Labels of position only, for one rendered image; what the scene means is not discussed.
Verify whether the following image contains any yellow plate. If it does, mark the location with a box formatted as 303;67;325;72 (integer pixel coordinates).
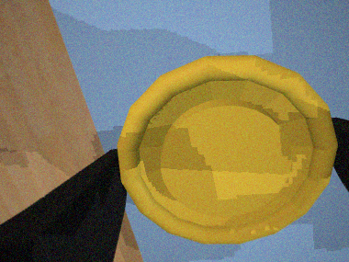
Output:
118;55;338;245

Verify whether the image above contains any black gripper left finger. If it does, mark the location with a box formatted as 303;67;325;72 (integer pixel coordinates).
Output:
0;149;127;262

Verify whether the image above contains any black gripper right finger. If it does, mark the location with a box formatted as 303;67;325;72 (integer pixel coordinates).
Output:
332;118;349;193

